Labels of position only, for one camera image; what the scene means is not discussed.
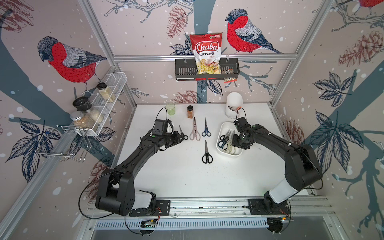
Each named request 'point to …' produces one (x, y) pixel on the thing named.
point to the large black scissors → (207, 158)
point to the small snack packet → (228, 79)
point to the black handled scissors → (184, 136)
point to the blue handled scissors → (206, 132)
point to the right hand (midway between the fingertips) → (234, 143)
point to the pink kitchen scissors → (195, 134)
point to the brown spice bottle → (190, 114)
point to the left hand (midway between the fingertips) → (185, 135)
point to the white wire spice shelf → (92, 120)
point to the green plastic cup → (170, 107)
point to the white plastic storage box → (224, 126)
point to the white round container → (234, 101)
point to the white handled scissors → (229, 147)
